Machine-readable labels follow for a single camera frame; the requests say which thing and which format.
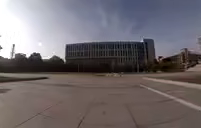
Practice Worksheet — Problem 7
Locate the grass lawn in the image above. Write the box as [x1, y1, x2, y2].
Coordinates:
[161, 73, 201, 86]

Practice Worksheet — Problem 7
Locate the white painted line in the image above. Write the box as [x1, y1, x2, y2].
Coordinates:
[139, 83, 201, 117]

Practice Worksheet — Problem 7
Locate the pale concrete kerb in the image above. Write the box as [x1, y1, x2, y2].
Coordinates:
[142, 76, 201, 93]

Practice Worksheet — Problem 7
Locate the large dark glass building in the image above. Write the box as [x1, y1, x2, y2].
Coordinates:
[64, 38, 157, 73]

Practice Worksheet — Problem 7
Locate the low dark building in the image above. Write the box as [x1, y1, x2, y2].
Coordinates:
[160, 47, 201, 72]

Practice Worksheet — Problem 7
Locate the grey concrete paved ground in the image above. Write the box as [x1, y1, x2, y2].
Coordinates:
[0, 71, 201, 128]

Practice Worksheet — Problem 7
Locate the grass patch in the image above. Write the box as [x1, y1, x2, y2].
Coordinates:
[0, 74, 50, 85]

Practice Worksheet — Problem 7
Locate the group of dark trees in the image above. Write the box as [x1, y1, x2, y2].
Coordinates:
[0, 51, 66, 74]

